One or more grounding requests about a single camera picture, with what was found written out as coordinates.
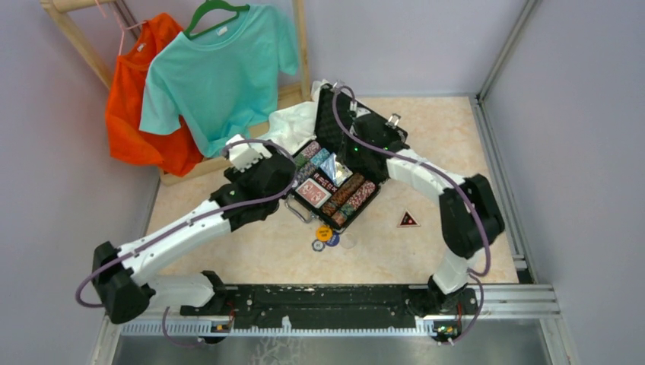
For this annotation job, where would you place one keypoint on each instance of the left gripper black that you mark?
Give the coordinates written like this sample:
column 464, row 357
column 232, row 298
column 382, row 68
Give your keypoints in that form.
column 234, row 175

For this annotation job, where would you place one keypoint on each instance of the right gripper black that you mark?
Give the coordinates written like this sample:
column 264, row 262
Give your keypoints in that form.
column 350, row 160

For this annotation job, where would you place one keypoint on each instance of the black poker set case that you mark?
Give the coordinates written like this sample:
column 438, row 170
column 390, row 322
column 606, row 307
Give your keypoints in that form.
column 332, row 124

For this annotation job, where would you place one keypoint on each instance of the red playing card deck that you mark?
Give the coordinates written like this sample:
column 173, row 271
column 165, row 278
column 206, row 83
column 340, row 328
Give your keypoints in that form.
column 313, row 193

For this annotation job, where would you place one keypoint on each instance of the red black triangular card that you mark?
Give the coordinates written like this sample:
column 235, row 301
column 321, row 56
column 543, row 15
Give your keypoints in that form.
column 407, row 220

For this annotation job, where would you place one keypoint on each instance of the yellow big blind button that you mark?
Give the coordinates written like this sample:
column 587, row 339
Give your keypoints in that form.
column 324, row 233

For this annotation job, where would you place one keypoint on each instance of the grey poker chip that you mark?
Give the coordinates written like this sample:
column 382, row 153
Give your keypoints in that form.
column 318, row 246

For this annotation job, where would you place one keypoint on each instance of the blue playing card box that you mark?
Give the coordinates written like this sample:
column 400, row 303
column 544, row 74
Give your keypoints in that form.
column 336, row 171

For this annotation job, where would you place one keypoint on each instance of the blue small blind button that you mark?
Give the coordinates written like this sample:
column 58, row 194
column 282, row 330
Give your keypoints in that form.
column 333, row 241

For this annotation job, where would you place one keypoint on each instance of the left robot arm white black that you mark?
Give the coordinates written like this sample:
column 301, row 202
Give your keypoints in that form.
column 126, row 278

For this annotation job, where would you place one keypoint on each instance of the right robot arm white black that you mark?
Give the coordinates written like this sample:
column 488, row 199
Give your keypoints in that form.
column 469, row 214

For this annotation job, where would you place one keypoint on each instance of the green white chip row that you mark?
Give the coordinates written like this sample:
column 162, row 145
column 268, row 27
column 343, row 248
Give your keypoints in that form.
column 306, row 154

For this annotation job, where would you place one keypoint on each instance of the blue grey chip row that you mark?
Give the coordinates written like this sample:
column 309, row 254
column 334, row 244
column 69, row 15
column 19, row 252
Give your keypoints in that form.
column 310, row 167

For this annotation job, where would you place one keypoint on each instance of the red dice in case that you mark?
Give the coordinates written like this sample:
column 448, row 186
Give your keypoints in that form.
column 326, row 183

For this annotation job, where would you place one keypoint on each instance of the white cloth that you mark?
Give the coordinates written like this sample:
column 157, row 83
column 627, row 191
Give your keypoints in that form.
column 293, row 127

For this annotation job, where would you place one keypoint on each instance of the brown chip row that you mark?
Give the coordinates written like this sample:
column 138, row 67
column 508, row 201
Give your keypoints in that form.
column 343, row 194

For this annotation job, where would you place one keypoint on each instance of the red white chip row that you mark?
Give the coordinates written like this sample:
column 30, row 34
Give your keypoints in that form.
column 355, row 201

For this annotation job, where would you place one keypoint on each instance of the wooden clothes rack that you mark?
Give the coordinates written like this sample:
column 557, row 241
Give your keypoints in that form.
column 288, row 95

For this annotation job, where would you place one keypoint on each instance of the teal t-shirt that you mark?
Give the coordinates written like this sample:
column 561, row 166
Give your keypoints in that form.
column 223, row 82

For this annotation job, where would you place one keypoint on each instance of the green clothes hanger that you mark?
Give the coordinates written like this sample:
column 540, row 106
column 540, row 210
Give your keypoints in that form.
column 212, row 15

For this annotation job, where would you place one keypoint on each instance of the pink clothes hanger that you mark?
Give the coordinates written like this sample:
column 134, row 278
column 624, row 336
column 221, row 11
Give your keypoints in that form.
column 120, row 22

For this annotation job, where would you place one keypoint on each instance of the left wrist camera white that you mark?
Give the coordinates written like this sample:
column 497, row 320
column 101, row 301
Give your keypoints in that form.
column 244, row 153

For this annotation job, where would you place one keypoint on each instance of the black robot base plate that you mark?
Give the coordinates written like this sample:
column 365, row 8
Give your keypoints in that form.
column 331, row 307

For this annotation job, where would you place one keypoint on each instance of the aluminium frame rail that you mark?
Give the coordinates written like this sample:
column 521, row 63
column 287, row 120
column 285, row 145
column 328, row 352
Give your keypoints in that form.
column 495, row 301

